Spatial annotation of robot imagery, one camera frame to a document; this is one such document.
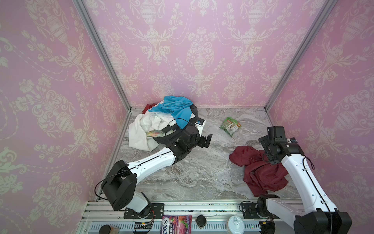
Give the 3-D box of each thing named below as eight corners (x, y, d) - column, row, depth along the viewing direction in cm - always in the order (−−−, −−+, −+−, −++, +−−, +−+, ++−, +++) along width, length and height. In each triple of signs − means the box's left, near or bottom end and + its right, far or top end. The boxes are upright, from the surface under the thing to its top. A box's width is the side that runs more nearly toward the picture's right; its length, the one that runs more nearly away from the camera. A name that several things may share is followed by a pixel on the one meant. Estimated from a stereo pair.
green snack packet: (218, 127, 111) (219, 124, 109) (228, 118, 117) (229, 115, 115) (231, 136, 106) (232, 133, 104) (241, 126, 112) (242, 124, 109)
